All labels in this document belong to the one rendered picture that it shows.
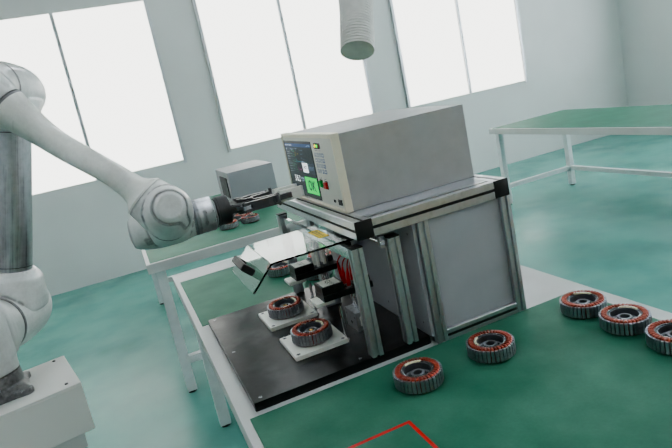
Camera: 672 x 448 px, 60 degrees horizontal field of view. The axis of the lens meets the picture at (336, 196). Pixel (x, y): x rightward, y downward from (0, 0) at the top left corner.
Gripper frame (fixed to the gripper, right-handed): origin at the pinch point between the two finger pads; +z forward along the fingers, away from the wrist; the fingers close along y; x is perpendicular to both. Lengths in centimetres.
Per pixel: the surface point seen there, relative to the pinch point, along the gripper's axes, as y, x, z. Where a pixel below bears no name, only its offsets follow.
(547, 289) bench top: 19, -43, 63
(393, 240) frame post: 23.3, -14.2, 16.8
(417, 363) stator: 36, -40, 11
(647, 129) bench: -137, -45, 286
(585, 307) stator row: 41, -40, 56
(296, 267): -18.0, -26.1, 2.1
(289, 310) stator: -15.0, -37.3, -3.7
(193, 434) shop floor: -115, -118, -39
